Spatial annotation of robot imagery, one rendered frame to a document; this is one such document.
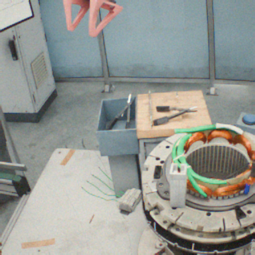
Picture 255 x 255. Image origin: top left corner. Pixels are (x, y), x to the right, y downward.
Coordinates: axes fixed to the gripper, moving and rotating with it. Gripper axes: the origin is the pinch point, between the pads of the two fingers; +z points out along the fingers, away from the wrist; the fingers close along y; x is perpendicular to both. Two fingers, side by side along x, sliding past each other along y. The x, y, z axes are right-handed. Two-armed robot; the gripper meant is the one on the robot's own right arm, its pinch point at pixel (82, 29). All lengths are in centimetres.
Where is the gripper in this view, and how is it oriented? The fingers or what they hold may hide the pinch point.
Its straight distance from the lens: 67.3
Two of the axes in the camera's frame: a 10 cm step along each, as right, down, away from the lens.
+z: -2.9, 9.3, 2.4
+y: 6.4, 3.8, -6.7
